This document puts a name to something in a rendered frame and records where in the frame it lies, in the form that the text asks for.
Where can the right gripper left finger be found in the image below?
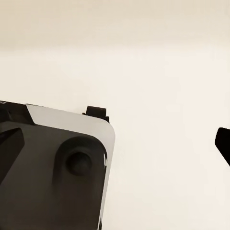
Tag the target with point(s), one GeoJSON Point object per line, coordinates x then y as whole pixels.
{"type": "Point", "coordinates": [11, 143]}

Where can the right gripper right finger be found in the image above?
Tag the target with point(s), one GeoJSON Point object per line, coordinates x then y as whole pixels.
{"type": "Point", "coordinates": [222, 142]}

